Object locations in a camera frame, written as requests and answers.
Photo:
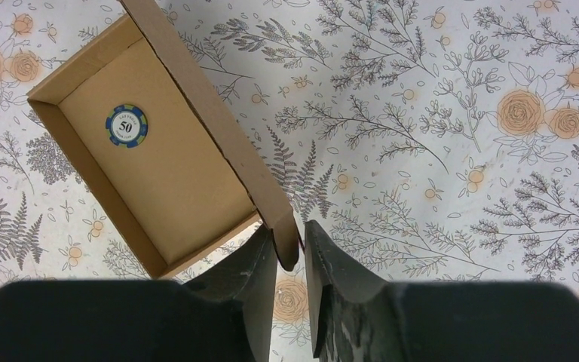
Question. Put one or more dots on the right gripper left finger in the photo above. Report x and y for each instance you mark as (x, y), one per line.
(228, 309)

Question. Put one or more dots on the floral patterned table mat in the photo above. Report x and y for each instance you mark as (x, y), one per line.
(436, 142)

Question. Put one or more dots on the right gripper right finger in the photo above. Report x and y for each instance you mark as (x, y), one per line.
(346, 301)

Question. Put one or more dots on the brown cardboard paper box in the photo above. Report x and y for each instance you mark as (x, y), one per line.
(159, 150)

